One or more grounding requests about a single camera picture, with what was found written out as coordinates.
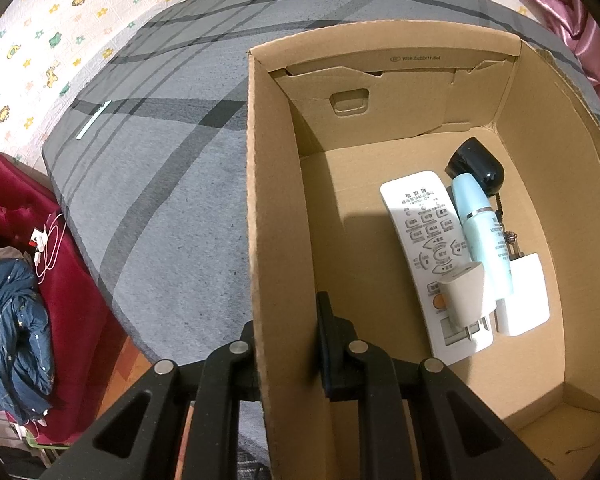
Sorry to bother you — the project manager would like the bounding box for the red sofa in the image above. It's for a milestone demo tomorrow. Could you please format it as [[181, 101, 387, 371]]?
[[0, 152, 131, 453]]

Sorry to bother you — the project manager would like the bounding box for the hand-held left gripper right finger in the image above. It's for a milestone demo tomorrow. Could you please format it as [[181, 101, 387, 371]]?
[[316, 290, 551, 480]]

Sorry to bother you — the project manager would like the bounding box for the black glossy plastic case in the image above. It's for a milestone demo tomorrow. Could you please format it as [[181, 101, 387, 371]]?
[[445, 137, 507, 197]]

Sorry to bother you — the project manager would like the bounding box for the small white charger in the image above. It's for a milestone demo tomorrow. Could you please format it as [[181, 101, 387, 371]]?
[[437, 261, 501, 343]]

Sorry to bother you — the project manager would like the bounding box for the white charger with cable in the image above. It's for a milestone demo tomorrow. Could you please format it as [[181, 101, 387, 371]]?
[[29, 212, 71, 288]]

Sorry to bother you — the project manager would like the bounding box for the light green ruler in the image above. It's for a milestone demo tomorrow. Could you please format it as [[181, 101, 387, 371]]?
[[76, 100, 112, 140]]

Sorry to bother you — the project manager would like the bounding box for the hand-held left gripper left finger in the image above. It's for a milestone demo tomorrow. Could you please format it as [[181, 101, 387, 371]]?
[[40, 321, 263, 480]]

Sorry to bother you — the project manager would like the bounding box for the dark blue jacket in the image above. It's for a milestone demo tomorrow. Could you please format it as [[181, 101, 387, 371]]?
[[0, 257, 56, 413]]

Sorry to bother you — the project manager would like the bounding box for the large white charger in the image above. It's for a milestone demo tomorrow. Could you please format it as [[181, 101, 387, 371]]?
[[495, 252, 551, 338]]

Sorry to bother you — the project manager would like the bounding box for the green plastic stool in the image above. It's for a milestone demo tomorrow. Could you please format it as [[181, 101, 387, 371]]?
[[24, 427, 76, 456]]

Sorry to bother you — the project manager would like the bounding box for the brown cloth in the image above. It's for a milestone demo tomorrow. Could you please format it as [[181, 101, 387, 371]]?
[[0, 240, 31, 265]]

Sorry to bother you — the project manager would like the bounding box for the metal keychain with keys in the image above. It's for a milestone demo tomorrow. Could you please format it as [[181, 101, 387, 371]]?
[[490, 195, 523, 261]]

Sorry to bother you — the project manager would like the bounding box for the light blue lotion bottle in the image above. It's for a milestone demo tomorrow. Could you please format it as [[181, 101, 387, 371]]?
[[451, 173, 514, 296]]

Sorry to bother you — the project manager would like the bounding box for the white remote control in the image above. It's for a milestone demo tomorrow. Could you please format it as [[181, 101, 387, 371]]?
[[380, 171, 493, 361]]

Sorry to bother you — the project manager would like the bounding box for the pink satin curtain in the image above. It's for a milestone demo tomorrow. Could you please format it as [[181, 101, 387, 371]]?
[[495, 0, 600, 126]]

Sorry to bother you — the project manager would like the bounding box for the brown cardboard box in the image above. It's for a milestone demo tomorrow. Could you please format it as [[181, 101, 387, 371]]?
[[246, 17, 600, 480]]

